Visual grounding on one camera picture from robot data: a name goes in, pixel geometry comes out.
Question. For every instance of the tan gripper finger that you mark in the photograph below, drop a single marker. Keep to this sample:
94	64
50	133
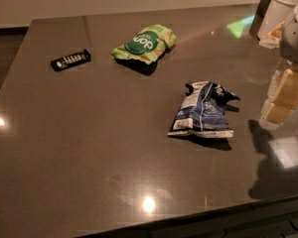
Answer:
273	86
285	99

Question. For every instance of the blue chip bag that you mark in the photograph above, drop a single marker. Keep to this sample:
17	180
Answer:
202	112

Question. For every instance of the green chip bag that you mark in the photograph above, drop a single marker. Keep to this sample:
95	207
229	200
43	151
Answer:
148	45

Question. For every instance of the black candy bar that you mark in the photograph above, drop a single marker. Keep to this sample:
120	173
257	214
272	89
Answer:
71	60

